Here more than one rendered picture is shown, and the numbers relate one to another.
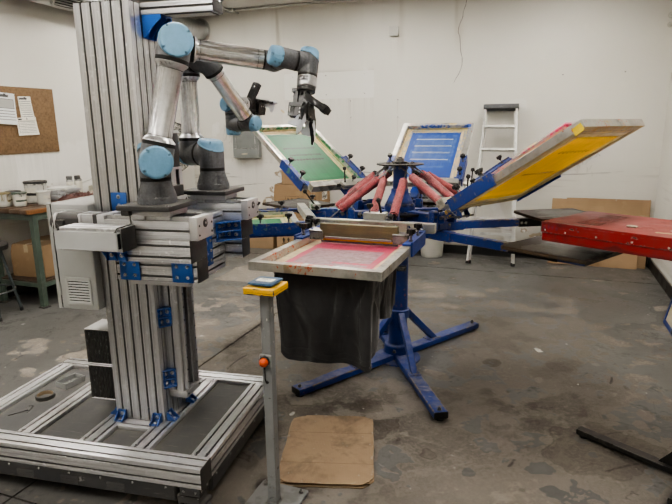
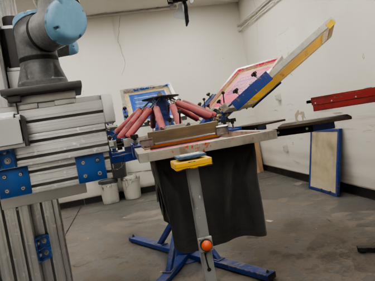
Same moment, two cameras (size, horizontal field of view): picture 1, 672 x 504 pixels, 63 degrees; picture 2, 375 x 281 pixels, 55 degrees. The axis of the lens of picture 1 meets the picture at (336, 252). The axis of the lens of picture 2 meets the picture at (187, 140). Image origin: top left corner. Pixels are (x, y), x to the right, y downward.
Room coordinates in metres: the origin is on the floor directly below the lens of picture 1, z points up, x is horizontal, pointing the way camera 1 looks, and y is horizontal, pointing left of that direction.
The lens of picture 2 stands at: (0.92, 0.91, 1.09)
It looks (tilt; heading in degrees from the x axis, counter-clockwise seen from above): 3 degrees down; 330
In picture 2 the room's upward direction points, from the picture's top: 9 degrees counter-clockwise
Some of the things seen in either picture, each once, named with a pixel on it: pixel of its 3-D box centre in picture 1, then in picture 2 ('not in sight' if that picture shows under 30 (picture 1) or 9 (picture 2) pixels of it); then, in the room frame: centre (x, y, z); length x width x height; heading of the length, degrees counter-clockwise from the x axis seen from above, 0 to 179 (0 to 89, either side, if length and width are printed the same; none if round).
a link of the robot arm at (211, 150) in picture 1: (210, 152); not in sight; (2.62, 0.58, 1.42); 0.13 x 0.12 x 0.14; 53
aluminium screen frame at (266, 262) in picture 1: (344, 250); (192, 143); (2.52, -0.04, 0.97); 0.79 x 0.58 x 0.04; 159
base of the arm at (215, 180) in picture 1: (212, 177); not in sight; (2.62, 0.58, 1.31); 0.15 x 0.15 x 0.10
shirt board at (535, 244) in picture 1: (486, 241); (251, 135); (2.99, -0.84, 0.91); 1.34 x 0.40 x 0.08; 39
